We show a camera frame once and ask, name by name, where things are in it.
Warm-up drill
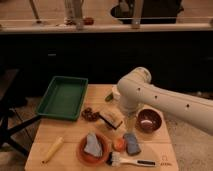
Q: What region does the dark red bowl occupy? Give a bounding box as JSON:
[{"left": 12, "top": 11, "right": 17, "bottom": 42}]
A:
[{"left": 137, "top": 109, "right": 162, "bottom": 133}]

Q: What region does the small orange ball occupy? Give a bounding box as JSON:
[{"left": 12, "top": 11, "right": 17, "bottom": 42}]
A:
[{"left": 112, "top": 138, "right": 126, "bottom": 152}]

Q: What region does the wooden block with black edge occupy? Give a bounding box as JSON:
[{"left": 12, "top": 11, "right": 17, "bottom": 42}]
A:
[{"left": 99, "top": 110, "right": 123, "bottom": 129}]

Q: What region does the orange clay plate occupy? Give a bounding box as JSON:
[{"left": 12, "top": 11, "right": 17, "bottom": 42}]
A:
[{"left": 76, "top": 133, "right": 110, "bottom": 167}]

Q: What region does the black stand left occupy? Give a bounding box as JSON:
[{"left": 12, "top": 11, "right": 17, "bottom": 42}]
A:
[{"left": 0, "top": 100, "right": 41, "bottom": 156}]

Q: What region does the white black dish brush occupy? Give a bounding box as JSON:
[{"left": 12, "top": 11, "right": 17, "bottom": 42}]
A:
[{"left": 106, "top": 152, "right": 156, "bottom": 167}]

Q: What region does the small green object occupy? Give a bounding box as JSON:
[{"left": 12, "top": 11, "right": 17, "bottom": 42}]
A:
[{"left": 105, "top": 93, "right": 114, "bottom": 102}]

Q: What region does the green plastic tray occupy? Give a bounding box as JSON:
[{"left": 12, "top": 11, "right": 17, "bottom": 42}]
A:
[{"left": 36, "top": 76, "right": 88, "bottom": 121}]

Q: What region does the grey blue crumpled cloth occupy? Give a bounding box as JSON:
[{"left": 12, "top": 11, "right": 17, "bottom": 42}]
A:
[{"left": 84, "top": 132, "right": 103, "bottom": 157}]

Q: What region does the yellow banana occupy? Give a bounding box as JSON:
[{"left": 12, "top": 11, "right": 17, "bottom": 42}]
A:
[{"left": 42, "top": 137, "right": 64, "bottom": 163}]

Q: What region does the white cup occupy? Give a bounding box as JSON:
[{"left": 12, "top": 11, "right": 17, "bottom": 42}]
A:
[{"left": 112, "top": 85, "right": 120, "bottom": 101}]

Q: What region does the red object on counter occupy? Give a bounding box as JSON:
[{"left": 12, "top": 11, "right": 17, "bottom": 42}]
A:
[{"left": 83, "top": 17, "right": 94, "bottom": 25}]

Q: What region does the blue sponge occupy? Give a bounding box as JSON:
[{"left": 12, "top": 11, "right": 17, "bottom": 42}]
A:
[{"left": 123, "top": 133, "right": 141, "bottom": 156}]

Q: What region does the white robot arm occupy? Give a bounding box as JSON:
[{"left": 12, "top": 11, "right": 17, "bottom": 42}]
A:
[{"left": 117, "top": 67, "right": 213, "bottom": 135}]

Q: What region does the brown grape bunch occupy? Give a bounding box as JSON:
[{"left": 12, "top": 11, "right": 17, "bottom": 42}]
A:
[{"left": 81, "top": 107, "right": 99, "bottom": 122}]

